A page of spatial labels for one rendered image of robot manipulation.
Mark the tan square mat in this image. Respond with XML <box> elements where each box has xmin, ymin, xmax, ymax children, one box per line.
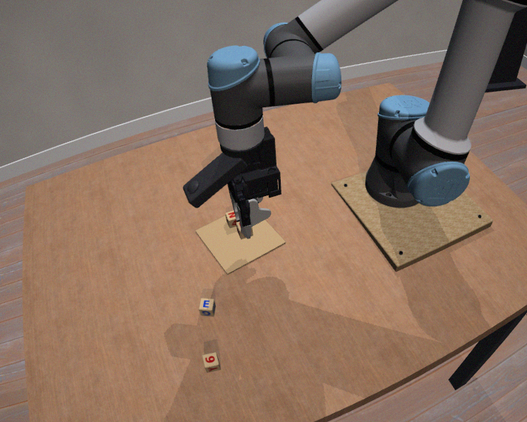
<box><xmin>195</xmin><ymin>215</ymin><xmax>286</xmax><ymax>275</ymax></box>

